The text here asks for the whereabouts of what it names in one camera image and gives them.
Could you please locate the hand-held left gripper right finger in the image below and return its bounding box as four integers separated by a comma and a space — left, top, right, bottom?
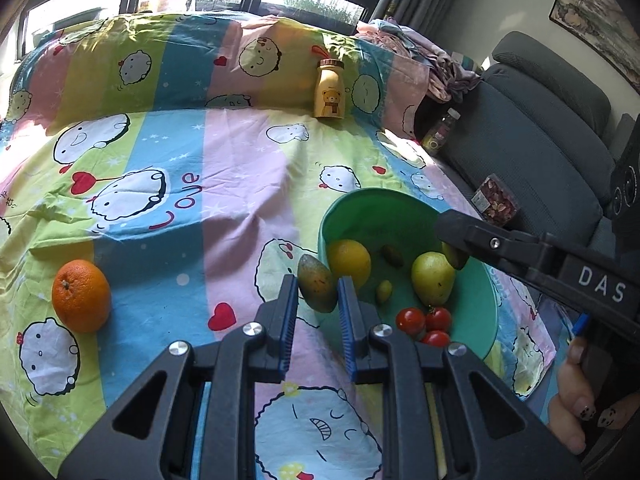
337, 276, 583, 480

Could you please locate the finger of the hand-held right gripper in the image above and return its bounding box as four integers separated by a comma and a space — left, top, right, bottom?
434, 210, 568, 286

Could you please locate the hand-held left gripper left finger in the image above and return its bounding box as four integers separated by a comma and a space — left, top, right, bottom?
57, 274, 301, 480

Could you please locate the yellow-green pear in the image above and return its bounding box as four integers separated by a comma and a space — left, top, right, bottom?
411, 251, 458, 307

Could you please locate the green plastic bowl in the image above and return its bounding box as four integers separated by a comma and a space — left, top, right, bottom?
317, 187, 499, 361

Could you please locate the yellow lemon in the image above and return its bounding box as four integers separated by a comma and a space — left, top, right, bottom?
327, 239, 372, 292

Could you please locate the person's right hand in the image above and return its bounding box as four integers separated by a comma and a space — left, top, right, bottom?
547, 332, 626, 456

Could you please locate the clear snack box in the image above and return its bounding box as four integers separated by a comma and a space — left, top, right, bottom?
472, 173, 518, 226

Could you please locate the clear jar with dark lid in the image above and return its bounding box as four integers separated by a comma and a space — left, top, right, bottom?
421, 107, 462, 157

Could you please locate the grey sofa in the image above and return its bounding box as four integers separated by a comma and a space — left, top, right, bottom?
415, 30, 640, 281

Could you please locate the colourful cartoon printed blanket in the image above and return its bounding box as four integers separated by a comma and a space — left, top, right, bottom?
0, 10, 558, 480

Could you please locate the crumpled pink cloth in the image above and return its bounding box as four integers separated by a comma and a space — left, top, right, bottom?
356, 17, 483, 106

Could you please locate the yellow bear print bottle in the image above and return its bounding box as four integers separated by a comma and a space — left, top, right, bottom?
312, 45, 347, 121

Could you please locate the large orange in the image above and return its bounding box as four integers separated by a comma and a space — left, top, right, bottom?
51, 259, 112, 334

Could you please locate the framed wall picture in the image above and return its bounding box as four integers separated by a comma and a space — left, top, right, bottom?
549, 0, 640, 78

